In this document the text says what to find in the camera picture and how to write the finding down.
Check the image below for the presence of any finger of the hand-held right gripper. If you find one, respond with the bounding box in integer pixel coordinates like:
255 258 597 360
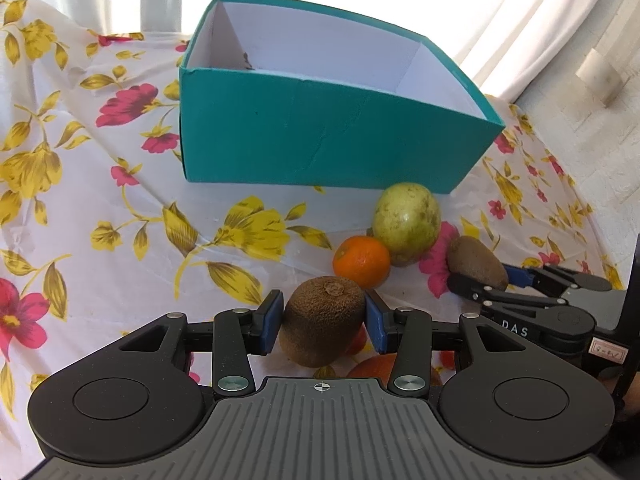
504 262 614 297
447 272 568 308

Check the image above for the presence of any red apple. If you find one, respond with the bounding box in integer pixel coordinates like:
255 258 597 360
346 353 445 388

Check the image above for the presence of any brown kiwi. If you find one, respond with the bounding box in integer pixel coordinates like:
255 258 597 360
278 276 367 368
446 235 510 292

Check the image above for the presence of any orange mandarin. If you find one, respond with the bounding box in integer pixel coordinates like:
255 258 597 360
333 235 391 290

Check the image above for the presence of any floral tablecloth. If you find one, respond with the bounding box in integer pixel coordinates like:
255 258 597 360
0 0 636 421

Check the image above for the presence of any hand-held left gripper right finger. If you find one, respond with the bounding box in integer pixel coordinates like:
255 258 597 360
364 289 533 395

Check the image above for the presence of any teal cardboard box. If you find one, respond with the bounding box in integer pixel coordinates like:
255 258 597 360
178 0 506 195

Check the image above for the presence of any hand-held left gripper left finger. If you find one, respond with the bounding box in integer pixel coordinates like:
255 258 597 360
117 289 286 395

